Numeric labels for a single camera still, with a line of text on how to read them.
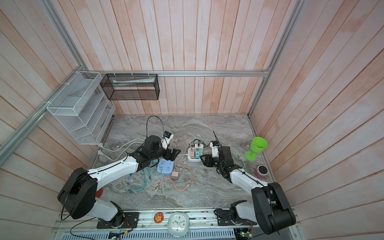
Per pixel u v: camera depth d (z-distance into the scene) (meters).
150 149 0.66
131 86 1.04
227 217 0.73
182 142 1.02
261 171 0.84
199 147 0.90
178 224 0.70
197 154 0.90
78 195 0.43
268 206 0.42
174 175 0.88
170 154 0.75
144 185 0.85
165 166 0.90
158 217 0.75
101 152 0.98
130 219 0.73
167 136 0.75
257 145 0.84
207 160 0.78
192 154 0.90
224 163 0.69
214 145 0.80
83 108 0.73
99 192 0.54
